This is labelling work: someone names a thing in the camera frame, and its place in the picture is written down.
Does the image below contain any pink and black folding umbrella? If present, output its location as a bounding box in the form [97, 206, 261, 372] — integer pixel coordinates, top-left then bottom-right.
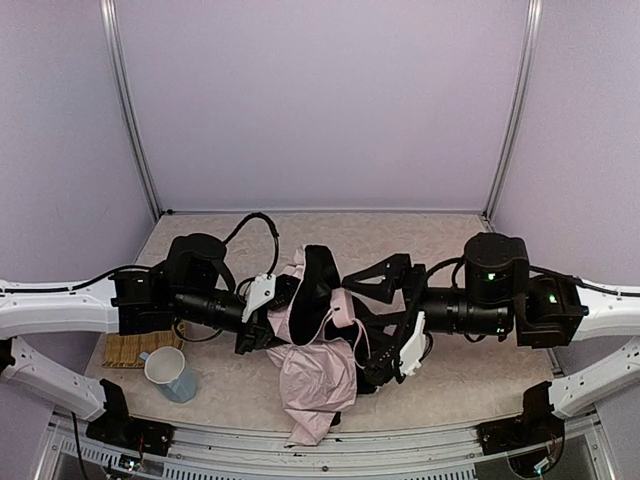
[267, 244, 370, 448]

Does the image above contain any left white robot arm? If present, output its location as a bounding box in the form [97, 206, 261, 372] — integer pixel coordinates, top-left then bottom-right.
[1, 233, 286, 422]

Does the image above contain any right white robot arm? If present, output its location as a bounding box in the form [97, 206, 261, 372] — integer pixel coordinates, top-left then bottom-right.
[342, 233, 639, 424]

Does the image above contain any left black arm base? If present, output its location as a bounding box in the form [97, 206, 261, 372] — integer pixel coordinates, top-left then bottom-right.
[86, 379, 175, 457]

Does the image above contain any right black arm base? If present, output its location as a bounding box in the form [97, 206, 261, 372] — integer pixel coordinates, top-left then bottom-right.
[476, 381, 565, 455]

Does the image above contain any light blue plastic pitcher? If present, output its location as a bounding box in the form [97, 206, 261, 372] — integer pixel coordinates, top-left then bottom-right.
[139, 346, 197, 404]

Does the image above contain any woven bamboo tray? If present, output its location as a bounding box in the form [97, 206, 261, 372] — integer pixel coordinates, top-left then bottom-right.
[102, 329, 184, 369]

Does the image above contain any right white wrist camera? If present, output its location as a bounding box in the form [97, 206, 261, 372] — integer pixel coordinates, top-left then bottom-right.
[398, 311, 427, 376]

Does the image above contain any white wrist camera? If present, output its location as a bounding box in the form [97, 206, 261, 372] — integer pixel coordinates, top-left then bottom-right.
[242, 273, 276, 323]
[398, 311, 427, 376]

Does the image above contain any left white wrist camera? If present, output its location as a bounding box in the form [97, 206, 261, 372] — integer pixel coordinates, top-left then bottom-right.
[242, 273, 276, 323]

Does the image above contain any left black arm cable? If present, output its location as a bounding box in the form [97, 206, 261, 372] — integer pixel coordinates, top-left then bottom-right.
[0, 211, 281, 296]

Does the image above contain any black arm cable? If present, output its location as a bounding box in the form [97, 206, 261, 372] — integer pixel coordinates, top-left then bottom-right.
[424, 257, 640, 361]
[0, 211, 281, 296]

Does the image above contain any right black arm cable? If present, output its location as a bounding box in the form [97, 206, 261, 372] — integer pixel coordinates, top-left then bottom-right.
[424, 257, 640, 361]

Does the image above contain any aluminium front rail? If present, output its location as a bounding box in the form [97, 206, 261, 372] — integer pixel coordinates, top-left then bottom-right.
[34, 397, 616, 480]

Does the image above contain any left aluminium frame post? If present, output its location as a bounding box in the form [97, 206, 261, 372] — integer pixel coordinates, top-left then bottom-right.
[100, 0, 163, 223]

